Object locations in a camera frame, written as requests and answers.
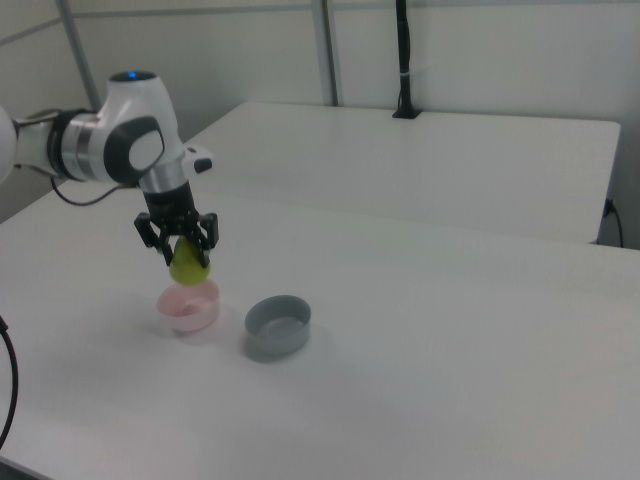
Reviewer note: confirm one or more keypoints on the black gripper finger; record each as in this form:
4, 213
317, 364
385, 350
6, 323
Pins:
152, 235
209, 232

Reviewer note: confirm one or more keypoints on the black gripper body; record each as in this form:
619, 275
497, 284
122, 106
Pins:
172, 210

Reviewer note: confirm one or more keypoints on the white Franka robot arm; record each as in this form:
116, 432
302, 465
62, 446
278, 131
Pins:
135, 100

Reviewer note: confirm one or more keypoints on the black camera pole with clamp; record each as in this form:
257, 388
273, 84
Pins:
404, 50

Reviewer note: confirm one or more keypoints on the grey metal frame post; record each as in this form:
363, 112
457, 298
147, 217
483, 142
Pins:
80, 55
327, 50

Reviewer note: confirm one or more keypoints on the grey plastic bowl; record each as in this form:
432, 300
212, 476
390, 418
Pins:
280, 345

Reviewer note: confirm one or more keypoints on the pink plastic bowl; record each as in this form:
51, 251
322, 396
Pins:
195, 322

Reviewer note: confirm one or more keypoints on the white table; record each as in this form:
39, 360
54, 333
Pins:
425, 165

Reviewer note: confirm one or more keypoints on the green pear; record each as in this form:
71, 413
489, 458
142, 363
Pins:
187, 272

